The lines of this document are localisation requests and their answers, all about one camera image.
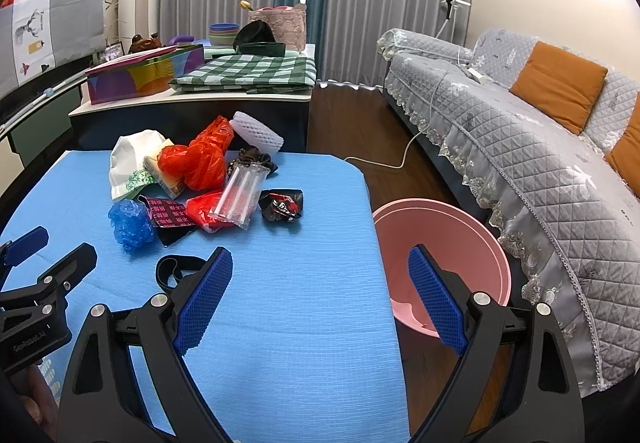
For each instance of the grey quilted sofa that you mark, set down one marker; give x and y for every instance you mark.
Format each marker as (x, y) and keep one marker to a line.
(557, 205)

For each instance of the pink lace basket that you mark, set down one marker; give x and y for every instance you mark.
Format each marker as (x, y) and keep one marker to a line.
(288, 24)

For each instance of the blue bubble wrap ball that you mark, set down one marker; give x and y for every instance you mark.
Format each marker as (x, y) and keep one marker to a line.
(132, 225)

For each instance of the colourful storage box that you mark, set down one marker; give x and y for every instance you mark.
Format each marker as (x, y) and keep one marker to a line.
(143, 73)

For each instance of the green checkered cloth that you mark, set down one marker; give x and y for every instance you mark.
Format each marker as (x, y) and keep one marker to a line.
(253, 74)

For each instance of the black red snack wrapper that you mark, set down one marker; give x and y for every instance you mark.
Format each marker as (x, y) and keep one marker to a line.
(280, 205)

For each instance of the small red plastic bag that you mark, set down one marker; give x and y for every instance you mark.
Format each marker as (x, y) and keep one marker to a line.
(199, 209)

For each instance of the stack of coloured bowls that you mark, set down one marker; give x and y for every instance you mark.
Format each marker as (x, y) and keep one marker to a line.
(222, 34)

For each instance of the picture frame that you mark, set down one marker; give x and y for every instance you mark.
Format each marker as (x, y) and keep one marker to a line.
(112, 52)

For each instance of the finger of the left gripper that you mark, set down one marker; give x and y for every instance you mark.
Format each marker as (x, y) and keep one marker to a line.
(50, 289)
(14, 253)

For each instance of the covered television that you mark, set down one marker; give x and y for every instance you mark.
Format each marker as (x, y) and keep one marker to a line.
(39, 35)

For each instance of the white foam net sleeve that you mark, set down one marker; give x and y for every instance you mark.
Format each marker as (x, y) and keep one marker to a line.
(255, 133)

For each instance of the dark red patterned wrapper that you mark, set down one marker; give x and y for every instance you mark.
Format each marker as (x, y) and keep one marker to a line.
(168, 218)

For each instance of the clear plastic package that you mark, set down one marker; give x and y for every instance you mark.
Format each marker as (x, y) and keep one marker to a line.
(241, 194)

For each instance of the black green handbag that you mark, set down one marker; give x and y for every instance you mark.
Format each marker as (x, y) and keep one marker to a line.
(256, 38)

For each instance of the pink plastic basin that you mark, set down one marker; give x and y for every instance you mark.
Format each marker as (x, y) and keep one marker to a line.
(457, 241)

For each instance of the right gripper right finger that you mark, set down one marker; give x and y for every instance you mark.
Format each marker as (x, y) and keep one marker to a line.
(540, 399)

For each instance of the brown figurine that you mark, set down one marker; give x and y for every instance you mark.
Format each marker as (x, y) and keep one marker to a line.
(140, 44)

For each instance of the black rubber band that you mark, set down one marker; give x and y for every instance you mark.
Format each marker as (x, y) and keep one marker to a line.
(171, 269)

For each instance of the left hand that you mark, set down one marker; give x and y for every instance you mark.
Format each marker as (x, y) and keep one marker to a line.
(37, 399)

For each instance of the small carton box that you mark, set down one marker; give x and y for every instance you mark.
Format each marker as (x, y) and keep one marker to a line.
(171, 185)

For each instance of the orange cushion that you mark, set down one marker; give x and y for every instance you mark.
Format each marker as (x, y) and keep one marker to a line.
(561, 84)
(625, 156)

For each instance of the dark coffee table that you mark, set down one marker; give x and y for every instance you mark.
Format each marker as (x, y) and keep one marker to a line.
(181, 116)

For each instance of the blue tablecloth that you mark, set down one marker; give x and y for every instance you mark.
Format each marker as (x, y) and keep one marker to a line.
(303, 345)

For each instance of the dark brown scrunchie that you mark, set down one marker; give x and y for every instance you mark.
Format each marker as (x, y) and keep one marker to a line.
(253, 159)

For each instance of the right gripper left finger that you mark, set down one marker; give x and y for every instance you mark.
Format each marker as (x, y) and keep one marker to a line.
(101, 399)

